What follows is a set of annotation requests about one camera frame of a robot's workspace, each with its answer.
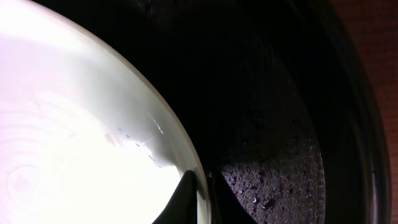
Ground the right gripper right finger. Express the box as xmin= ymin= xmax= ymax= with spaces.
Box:
xmin=207 ymin=170 xmax=256 ymax=224

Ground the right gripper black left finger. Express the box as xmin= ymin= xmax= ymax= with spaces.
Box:
xmin=153 ymin=170 xmax=197 ymax=224

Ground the light green plate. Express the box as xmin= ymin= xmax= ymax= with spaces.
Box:
xmin=1 ymin=1 xmax=211 ymax=223

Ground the round black tray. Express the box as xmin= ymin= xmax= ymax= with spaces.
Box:
xmin=30 ymin=0 xmax=392 ymax=224

